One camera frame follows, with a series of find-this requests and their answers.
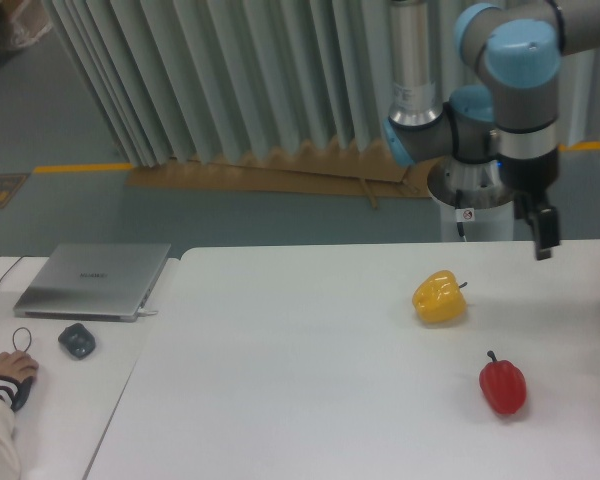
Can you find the grey folding partition screen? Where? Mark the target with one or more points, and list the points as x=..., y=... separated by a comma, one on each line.
x=185, y=79

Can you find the white laptop charging plug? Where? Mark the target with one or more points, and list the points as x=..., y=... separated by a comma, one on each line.
x=144, y=312

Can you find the yellow bell pepper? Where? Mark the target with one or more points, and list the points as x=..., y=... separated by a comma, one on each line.
x=439, y=298

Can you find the person's hand at mouse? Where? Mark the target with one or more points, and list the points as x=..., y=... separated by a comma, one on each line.
x=18, y=365

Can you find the clear plastic bag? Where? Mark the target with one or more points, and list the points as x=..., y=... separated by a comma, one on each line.
x=22, y=24

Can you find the silver closed laptop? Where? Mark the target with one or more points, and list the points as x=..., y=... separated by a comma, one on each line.
x=109, y=282

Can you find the red bell pepper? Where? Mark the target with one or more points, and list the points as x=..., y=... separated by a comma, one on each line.
x=503, y=385

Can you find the black computer mouse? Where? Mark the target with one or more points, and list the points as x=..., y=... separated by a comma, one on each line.
x=22, y=394

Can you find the brown cardboard sheet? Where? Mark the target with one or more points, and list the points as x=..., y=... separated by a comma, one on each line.
x=371, y=174

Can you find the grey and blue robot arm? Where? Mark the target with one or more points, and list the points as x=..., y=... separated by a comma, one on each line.
x=493, y=145

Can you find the black open earbud case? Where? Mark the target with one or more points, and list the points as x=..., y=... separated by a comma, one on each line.
x=78, y=341

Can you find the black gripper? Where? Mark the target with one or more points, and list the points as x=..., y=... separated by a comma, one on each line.
x=534, y=175

